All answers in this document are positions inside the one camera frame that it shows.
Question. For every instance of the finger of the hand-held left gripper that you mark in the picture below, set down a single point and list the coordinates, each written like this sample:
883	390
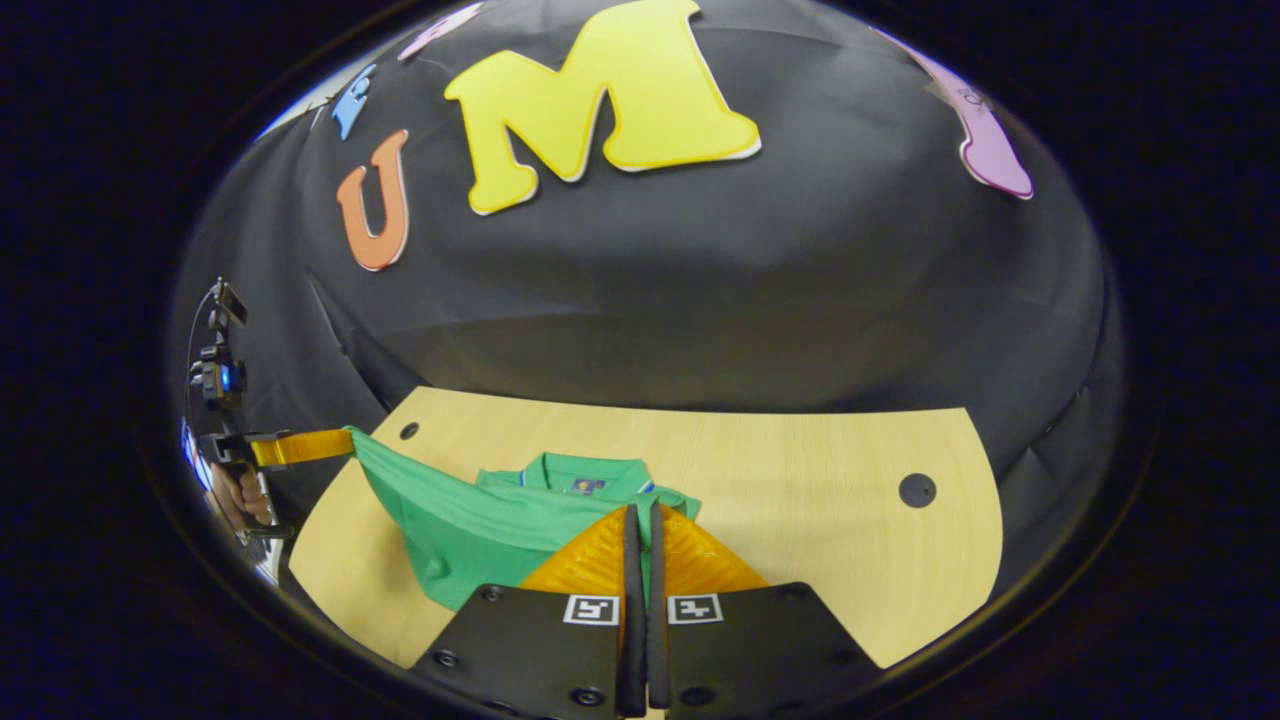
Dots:
300	448

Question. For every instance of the green T-shirt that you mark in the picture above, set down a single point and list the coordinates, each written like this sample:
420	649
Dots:
470	530

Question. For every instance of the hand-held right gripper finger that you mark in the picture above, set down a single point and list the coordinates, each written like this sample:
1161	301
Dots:
656	640
631	620

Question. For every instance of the computer monitor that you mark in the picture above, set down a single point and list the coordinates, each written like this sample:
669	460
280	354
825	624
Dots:
190	460

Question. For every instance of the black backdrop cloth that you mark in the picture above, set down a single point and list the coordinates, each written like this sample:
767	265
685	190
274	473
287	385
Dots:
750	300

